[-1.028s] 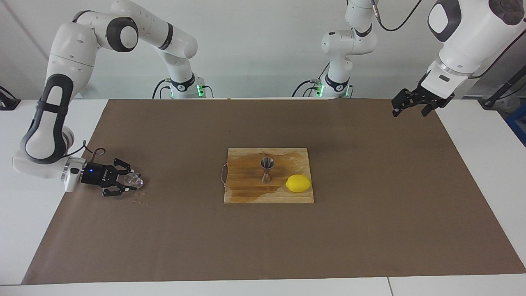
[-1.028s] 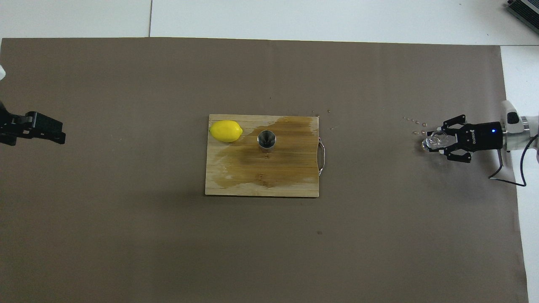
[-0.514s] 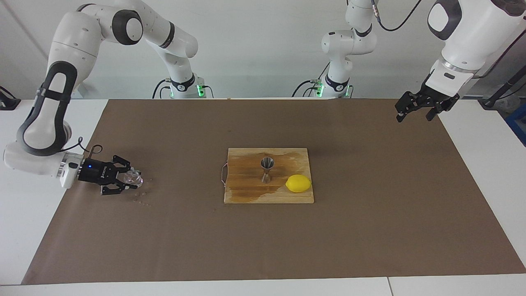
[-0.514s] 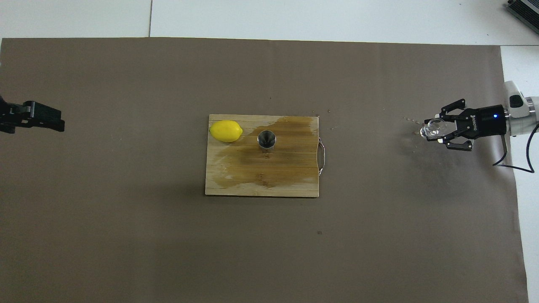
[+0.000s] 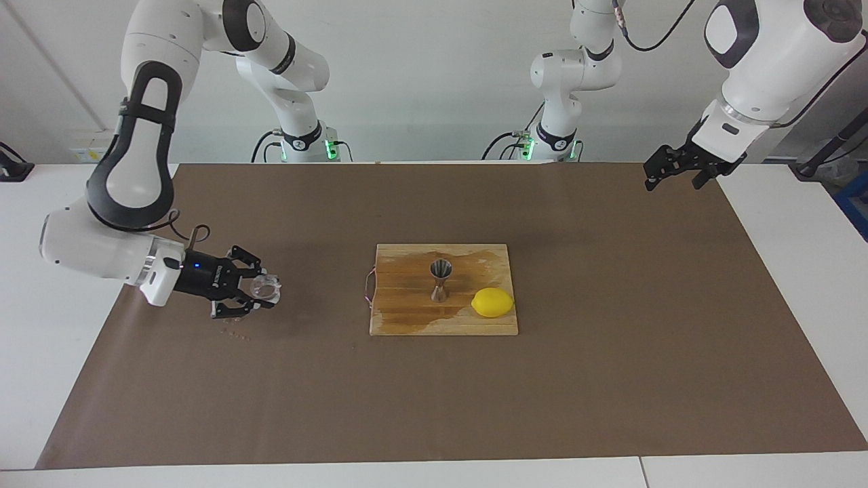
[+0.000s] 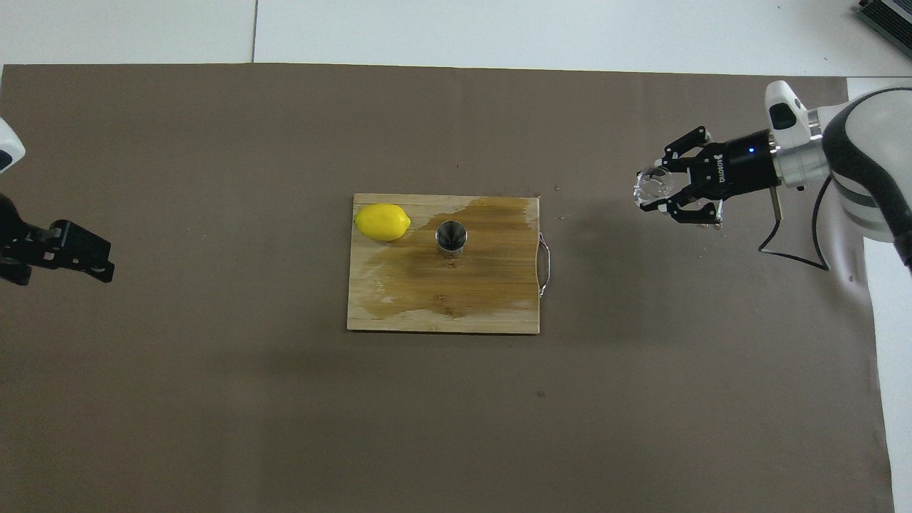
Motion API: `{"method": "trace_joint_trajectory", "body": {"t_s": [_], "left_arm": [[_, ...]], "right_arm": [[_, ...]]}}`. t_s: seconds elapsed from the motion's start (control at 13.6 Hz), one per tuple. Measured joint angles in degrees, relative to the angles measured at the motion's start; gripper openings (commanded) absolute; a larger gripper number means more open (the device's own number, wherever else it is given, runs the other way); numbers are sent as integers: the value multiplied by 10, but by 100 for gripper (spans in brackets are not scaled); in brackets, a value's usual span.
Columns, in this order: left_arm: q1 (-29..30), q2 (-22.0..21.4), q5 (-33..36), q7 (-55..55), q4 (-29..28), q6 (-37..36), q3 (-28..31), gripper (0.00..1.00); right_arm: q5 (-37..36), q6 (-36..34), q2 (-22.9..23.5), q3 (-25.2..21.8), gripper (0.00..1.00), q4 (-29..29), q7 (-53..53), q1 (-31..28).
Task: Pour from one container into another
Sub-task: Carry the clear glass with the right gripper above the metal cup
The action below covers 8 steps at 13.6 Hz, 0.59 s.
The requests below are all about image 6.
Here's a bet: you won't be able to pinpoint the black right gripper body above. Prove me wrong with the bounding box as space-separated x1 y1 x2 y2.
702 130 782 200

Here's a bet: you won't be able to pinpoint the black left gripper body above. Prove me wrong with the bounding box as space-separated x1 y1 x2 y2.
0 192 43 266

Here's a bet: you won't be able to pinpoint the small clear glass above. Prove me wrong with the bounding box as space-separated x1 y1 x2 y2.
634 165 678 207

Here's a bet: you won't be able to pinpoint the steel double jigger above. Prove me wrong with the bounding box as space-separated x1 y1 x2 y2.
435 219 469 254

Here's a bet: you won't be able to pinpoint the brown paper table mat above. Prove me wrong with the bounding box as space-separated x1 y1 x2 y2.
0 63 897 513

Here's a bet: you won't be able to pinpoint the grey ribbed device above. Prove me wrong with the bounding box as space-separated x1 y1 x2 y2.
855 0 912 61

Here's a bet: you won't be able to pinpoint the wooden cutting board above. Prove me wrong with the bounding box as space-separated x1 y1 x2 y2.
346 192 553 336

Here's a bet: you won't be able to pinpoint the yellow lemon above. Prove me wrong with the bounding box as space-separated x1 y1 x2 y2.
354 203 412 242

